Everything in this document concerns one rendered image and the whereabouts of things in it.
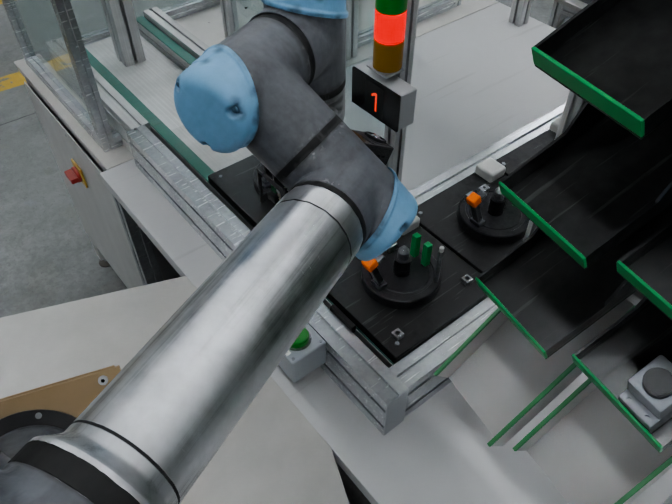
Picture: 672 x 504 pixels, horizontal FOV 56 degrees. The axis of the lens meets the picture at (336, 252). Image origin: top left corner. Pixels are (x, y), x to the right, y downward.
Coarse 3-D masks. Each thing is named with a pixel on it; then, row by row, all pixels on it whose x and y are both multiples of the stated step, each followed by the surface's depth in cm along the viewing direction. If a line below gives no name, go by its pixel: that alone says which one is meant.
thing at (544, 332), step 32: (512, 256) 81; (544, 256) 81; (608, 256) 78; (512, 288) 80; (544, 288) 79; (576, 288) 77; (608, 288) 76; (512, 320) 77; (544, 320) 77; (576, 320) 75; (544, 352) 73
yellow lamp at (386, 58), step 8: (376, 48) 102; (384, 48) 101; (392, 48) 101; (400, 48) 102; (376, 56) 103; (384, 56) 102; (392, 56) 102; (400, 56) 103; (376, 64) 104; (384, 64) 103; (392, 64) 103; (400, 64) 104; (384, 72) 104; (392, 72) 104
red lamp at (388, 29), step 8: (376, 16) 99; (384, 16) 97; (392, 16) 97; (400, 16) 98; (376, 24) 100; (384, 24) 98; (392, 24) 98; (400, 24) 99; (376, 32) 100; (384, 32) 99; (392, 32) 99; (400, 32) 100; (376, 40) 101; (384, 40) 100; (392, 40) 100; (400, 40) 101
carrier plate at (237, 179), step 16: (240, 160) 135; (256, 160) 135; (208, 176) 131; (224, 176) 131; (240, 176) 131; (224, 192) 128; (240, 192) 128; (256, 192) 128; (240, 208) 125; (256, 208) 125; (256, 224) 122
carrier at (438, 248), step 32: (416, 224) 120; (416, 256) 113; (448, 256) 116; (352, 288) 110; (384, 288) 108; (416, 288) 108; (448, 288) 110; (480, 288) 110; (352, 320) 107; (384, 320) 106; (416, 320) 106; (448, 320) 106; (384, 352) 103
